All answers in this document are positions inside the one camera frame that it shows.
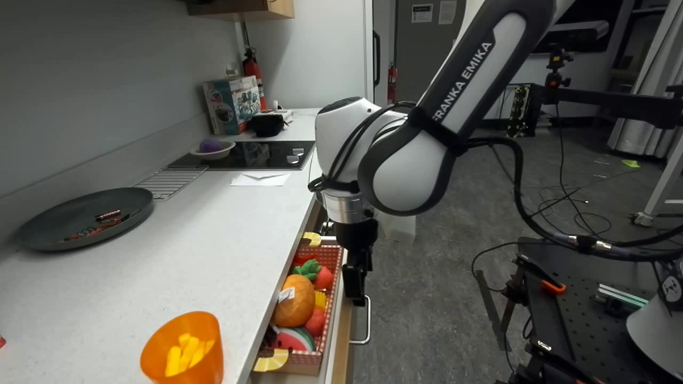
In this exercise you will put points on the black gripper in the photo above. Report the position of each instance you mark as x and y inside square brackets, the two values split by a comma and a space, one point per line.
[358, 240]

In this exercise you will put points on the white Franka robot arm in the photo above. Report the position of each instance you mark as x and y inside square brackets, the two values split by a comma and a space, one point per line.
[401, 157]

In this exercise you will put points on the white kitchen drawer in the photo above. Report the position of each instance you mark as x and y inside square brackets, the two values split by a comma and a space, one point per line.
[337, 356]

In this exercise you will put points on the yellow toy wedge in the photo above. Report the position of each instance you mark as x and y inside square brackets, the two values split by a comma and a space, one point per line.
[313, 240]

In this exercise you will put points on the red toy strawberry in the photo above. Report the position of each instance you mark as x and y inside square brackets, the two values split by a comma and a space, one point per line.
[323, 280]

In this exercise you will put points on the yellow toy corn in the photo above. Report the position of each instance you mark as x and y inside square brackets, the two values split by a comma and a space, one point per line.
[322, 299]

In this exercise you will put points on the red toy tomato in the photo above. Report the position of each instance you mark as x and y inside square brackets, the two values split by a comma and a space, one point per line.
[316, 323]

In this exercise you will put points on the black induction hob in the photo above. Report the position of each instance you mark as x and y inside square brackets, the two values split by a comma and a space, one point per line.
[250, 156]

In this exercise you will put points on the toy watermelon slice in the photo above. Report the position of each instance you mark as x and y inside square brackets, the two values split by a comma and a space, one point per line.
[295, 339]

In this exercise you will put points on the red checkered storage box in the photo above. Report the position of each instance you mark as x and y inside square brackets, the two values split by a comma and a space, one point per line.
[299, 326]

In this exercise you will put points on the black pot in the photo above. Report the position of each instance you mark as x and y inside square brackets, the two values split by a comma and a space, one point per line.
[266, 123]

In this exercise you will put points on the purple bowl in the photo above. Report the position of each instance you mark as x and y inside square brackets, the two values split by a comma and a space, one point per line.
[212, 150]

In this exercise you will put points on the colourful book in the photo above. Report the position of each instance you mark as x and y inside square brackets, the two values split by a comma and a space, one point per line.
[232, 103]

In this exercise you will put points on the red fire extinguisher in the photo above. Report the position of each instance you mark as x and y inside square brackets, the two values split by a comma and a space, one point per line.
[250, 66]

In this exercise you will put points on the dark grey round plate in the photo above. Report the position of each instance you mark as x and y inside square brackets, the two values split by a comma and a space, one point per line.
[87, 220]

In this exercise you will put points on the metal drawer handle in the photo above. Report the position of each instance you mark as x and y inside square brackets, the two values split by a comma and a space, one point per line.
[367, 325]

